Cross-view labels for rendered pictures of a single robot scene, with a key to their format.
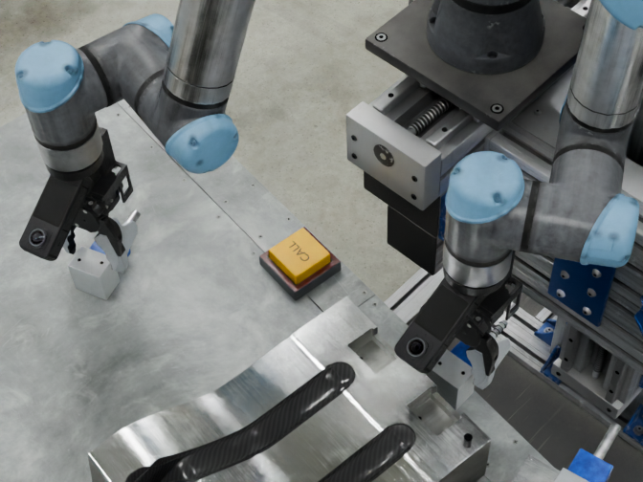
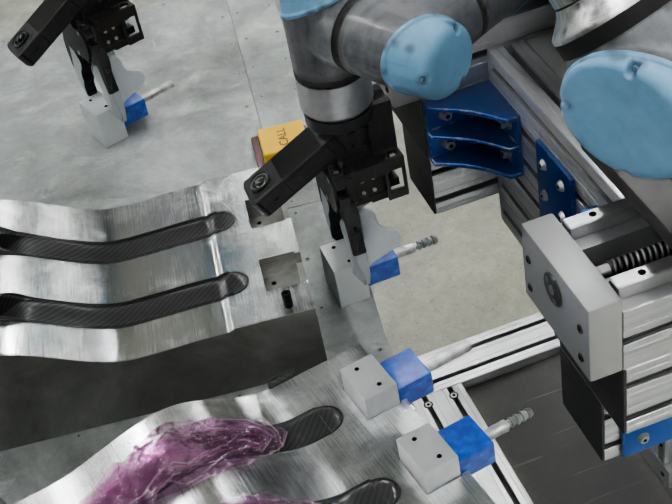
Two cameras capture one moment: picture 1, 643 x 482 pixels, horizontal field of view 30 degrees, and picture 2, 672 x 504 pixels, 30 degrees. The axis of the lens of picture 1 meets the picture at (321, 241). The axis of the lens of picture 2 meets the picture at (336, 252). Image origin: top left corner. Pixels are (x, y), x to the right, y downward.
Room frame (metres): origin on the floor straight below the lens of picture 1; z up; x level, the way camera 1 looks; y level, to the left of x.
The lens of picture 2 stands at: (-0.14, -0.71, 1.76)
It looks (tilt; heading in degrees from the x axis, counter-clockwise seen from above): 40 degrees down; 33
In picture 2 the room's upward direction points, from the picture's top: 12 degrees counter-clockwise
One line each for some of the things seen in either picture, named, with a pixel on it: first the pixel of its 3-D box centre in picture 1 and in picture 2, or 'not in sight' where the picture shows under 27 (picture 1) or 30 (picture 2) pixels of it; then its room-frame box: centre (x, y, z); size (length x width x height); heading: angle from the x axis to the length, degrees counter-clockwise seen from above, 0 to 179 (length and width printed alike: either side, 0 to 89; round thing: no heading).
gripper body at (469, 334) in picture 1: (476, 290); (352, 149); (0.78, -0.17, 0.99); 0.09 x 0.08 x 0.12; 135
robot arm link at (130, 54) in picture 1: (140, 66); not in sight; (1.01, 0.20, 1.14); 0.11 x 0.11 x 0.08; 33
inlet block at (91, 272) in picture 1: (112, 247); (132, 104); (0.99, 0.28, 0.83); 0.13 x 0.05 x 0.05; 152
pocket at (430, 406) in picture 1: (435, 417); (286, 283); (0.68, -0.12, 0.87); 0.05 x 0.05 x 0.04; 36
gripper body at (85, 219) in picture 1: (85, 179); (92, 8); (0.98, 0.29, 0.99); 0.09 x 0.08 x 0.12; 152
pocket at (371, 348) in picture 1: (375, 357); (270, 222); (0.77, -0.06, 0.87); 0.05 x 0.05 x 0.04; 36
